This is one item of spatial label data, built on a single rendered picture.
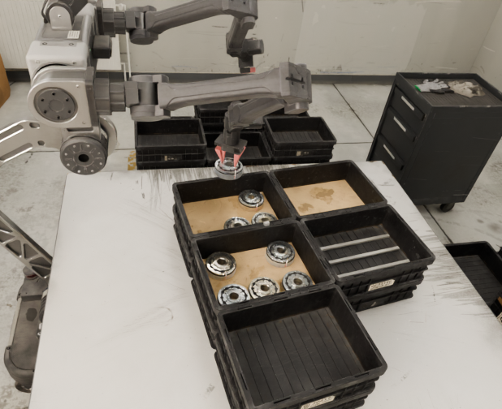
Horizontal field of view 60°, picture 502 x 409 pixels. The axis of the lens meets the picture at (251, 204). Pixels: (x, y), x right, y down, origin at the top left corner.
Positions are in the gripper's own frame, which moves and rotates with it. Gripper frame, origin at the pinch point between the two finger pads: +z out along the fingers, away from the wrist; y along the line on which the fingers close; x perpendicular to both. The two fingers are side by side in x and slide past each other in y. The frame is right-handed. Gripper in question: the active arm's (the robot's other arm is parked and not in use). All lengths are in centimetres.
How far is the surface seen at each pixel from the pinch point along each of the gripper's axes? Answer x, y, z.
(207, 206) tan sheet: 1.8, 6.8, 22.0
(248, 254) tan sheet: 18.8, -16.5, 22.9
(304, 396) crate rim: 67, -47, 15
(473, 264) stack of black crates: -80, -122, 78
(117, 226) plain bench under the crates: 15, 40, 35
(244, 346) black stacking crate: 53, -28, 24
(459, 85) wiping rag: -169, -92, 13
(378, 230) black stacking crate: -16, -60, 23
